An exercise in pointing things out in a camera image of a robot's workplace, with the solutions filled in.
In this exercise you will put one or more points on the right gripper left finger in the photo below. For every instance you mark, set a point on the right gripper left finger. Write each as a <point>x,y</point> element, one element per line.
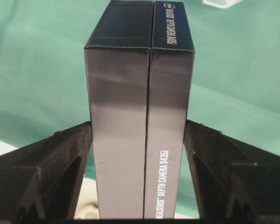
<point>43,180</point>

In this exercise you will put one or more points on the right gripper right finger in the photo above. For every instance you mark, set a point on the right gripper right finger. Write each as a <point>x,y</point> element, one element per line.
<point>231,179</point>

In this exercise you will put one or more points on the black camera box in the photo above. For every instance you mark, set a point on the black camera box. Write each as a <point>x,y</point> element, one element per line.
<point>139,61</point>

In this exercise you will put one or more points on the clear plastic storage case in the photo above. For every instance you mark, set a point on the clear plastic storage case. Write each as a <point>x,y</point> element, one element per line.
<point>223,4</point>

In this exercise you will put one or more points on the green table cloth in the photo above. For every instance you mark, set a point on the green table cloth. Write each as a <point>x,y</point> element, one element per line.
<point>236,79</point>

